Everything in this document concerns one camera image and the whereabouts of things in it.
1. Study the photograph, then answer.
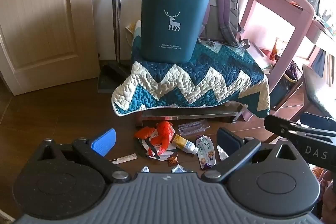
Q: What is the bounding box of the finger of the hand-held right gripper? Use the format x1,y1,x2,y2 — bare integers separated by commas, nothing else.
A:
263,114,336,144
299,112,334,126

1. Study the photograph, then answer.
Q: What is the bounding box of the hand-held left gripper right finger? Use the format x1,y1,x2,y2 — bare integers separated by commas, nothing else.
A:
202,127,301,184

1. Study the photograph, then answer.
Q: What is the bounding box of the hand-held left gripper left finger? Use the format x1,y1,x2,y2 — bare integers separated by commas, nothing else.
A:
37,128,132,184

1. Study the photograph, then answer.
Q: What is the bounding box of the clear plastic tray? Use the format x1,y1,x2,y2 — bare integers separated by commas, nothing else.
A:
178,120,210,135

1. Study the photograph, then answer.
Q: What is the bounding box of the teal bin with deer print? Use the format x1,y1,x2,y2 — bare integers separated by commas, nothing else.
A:
141,0,213,63

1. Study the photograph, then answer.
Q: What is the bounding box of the person's right hand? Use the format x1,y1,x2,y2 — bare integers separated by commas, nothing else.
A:
322,170,336,224

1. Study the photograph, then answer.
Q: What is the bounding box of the small white wrapper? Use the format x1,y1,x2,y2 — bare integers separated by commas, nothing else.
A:
217,144,229,161

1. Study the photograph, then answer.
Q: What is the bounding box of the thin white strip packet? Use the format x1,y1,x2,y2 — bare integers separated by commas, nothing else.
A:
110,153,138,164

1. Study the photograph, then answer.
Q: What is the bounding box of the basket with purple liner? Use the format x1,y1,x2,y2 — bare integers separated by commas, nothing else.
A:
270,60,303,109

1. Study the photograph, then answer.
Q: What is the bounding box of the yellow white small bottle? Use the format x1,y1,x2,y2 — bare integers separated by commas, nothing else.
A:
172,134,199,155

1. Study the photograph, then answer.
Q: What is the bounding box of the low metal bench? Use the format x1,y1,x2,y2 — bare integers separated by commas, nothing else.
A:
135,105,250,127

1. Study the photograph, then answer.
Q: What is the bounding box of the brown snack wrapper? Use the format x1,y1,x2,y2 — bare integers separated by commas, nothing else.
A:
167,154,179,167

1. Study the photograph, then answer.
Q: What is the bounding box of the orange plastic bag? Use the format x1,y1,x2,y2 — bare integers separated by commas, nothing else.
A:
134,121,176,156

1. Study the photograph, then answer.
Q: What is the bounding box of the teal white zigzag quilt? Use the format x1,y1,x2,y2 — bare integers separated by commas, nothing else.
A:
112,21,270,118

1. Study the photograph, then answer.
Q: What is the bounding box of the orange snack bag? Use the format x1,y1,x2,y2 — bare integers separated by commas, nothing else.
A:
270,38,283,62

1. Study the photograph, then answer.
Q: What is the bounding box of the pink chair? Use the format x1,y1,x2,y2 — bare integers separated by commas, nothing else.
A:
239,0,336,110

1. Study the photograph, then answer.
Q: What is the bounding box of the purple grey backpack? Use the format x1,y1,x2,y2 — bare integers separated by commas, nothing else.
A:
180,0,251,50

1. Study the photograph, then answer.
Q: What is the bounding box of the cream panelled door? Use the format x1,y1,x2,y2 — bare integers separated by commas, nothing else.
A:
0,0,100,96

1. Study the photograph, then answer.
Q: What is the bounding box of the grey long-handled dustpan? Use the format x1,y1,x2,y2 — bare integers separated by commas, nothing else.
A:
98,0,132,94

